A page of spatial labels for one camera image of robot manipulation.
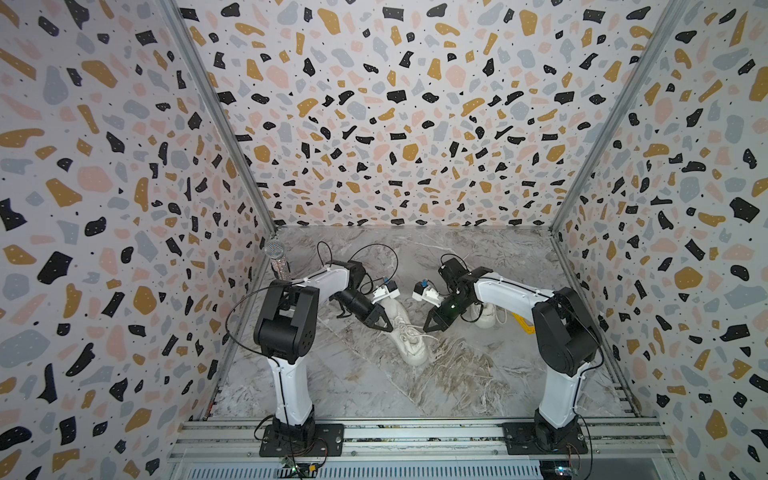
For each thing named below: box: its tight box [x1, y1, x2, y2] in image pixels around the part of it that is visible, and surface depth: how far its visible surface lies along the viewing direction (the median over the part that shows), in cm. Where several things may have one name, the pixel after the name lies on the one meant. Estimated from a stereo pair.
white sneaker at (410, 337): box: [377, 298, 428, 367], surface depth 87 cm
